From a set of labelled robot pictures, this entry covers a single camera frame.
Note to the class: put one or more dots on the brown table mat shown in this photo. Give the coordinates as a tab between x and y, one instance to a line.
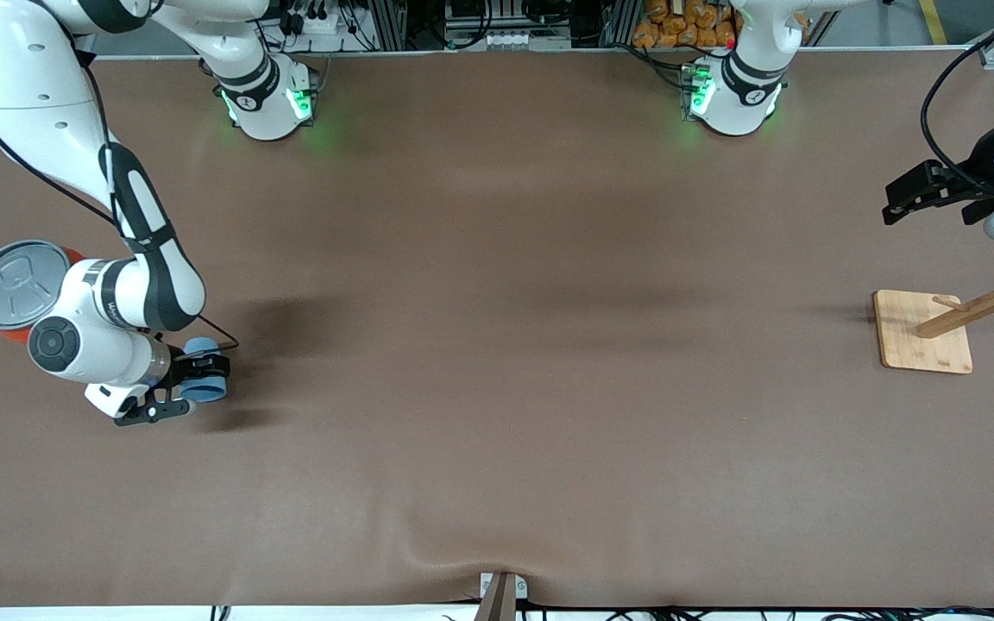
497	345

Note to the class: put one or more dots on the grey metal table clamp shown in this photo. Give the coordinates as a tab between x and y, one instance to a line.
501	595

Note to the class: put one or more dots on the wooden cup rack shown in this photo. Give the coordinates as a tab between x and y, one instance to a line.
924	332

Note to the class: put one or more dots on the orange can with grey lid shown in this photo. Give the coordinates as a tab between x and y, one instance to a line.
18	285

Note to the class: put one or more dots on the left gripper grey-white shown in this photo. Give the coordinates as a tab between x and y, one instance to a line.
978	177

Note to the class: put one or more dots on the white power strip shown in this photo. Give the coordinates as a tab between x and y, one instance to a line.
320	21

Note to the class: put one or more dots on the white terminal strip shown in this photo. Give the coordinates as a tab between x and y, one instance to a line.
523	40

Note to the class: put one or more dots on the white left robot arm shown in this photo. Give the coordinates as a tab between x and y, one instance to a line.
734	103

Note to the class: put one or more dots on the right gripper grey-white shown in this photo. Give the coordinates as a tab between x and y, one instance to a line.
179	370

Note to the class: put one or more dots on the orange packaged snacks pile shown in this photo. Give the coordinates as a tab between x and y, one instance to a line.
678	26

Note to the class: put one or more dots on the light blue plastic cup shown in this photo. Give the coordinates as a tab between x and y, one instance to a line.
204	393

